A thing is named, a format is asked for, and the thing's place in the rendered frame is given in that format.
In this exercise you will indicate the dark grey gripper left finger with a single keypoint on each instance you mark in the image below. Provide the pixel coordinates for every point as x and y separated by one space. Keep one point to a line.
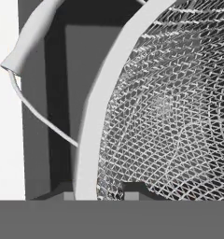
64 193

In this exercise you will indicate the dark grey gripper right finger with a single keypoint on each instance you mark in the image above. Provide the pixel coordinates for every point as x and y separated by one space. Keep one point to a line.
133 193

